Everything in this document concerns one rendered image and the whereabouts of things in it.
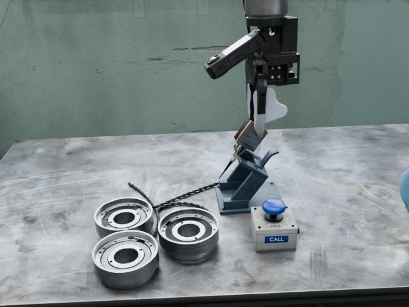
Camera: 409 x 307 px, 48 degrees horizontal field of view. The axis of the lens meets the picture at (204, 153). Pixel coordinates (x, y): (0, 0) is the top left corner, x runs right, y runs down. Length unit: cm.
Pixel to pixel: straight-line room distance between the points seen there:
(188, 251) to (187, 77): 168
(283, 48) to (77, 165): 56
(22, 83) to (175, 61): 78
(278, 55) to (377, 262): 38
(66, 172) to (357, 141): 71
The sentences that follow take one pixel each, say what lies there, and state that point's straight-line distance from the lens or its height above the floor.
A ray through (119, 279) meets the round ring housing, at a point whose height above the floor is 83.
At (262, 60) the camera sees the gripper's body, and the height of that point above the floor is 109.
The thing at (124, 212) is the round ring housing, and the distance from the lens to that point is 87.
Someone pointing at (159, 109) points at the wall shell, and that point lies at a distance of 244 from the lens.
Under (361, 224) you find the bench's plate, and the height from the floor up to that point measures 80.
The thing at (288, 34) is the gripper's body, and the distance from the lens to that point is 83.
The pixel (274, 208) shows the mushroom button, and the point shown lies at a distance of 78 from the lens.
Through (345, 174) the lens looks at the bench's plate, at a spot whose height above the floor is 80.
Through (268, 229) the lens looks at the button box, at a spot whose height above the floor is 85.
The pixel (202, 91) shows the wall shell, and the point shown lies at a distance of 240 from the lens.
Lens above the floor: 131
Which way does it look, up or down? 27 degrees down
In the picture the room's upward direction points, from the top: 2 degrees counter-clockwise
